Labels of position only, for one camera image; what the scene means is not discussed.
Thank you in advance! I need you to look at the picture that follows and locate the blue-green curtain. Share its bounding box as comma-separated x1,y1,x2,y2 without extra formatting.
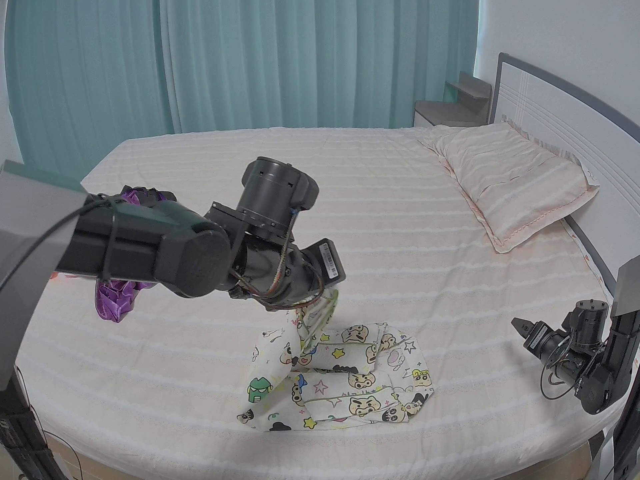
5,0,483,196

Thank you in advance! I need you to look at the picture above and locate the grey bedside table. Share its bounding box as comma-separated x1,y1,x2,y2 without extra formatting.
414,71,493,129

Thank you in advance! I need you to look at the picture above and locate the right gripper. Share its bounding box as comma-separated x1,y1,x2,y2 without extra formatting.
511,317,565,367

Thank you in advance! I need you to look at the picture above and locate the white printed pyjama top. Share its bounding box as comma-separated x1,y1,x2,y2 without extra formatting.
236,288,436,431

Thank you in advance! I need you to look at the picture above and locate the pink striped pillow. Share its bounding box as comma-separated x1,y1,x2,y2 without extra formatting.
417,120,601,255

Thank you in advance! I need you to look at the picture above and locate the bed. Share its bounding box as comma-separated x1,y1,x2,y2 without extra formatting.
15,52,640,474

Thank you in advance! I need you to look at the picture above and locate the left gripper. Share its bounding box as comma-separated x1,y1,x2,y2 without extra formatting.
232,238,347,315

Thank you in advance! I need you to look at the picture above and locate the pile of clothes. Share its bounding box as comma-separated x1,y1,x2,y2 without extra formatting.
50,184,178,325

